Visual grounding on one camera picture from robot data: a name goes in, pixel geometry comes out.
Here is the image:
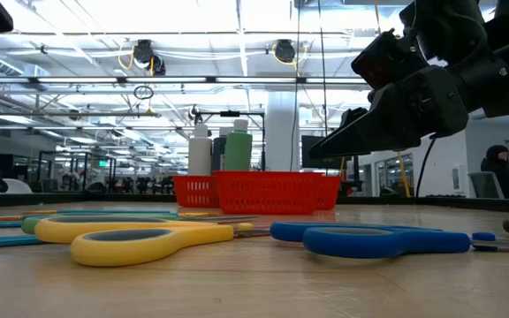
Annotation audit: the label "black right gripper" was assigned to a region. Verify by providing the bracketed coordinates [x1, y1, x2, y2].
[307, 55, 509, 159]

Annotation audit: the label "blue handled scissors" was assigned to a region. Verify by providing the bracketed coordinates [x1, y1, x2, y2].
[270, 220, 509, 260]

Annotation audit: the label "green paint bottle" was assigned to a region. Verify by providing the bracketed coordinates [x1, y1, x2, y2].
[223, 118, 254, 172]

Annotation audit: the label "white paint bottle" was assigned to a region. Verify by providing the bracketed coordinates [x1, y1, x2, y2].
[187, 123, 214, 177]

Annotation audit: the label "green handled scissors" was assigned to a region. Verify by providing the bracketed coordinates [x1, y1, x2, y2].
[20, 212, 260, 236]

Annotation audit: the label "yellow handled scissors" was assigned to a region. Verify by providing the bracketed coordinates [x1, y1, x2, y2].
[34, 215, 273, 268]

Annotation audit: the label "black monitor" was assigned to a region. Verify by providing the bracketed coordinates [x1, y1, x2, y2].
[300, 134, 360, 170]

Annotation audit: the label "red plastic mesh basket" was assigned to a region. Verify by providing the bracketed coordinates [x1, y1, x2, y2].
[213, 170, 325, 216]
[315, 175, 342, 211]
[172, 175, 220, 209]

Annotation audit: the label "white square column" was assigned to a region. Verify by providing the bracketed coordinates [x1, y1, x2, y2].
[265, 90, 302, 172]

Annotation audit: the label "grey office chair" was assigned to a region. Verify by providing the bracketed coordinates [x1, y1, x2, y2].
[467, 170, 505, 200]

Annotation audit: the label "person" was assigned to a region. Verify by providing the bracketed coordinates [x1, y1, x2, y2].
[479, 144, 509, 200]

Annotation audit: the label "white rounded object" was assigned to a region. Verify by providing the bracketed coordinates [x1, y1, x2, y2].
[0, 178, 34, 195]

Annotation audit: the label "yellow hanging cable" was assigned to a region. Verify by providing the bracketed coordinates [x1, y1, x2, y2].
[372, 0, 413, 198]

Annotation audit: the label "black hanging cable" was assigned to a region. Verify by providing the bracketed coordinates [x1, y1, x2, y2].
[317, 0, 329, 138]

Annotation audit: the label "dark right arm cable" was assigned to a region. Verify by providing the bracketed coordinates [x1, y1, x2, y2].
[414, 132, 439, 199]

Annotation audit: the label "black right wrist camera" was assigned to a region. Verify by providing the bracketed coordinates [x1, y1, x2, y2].
[351, 28, 428, 89]

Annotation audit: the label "black ceiling cable reel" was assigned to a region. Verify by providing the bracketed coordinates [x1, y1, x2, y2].
[273, 38, 298, 64]
[131, 38, 167, 77]

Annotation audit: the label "black table edge rail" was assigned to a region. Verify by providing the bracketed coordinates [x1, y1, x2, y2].
[0, 192, 509, 215]

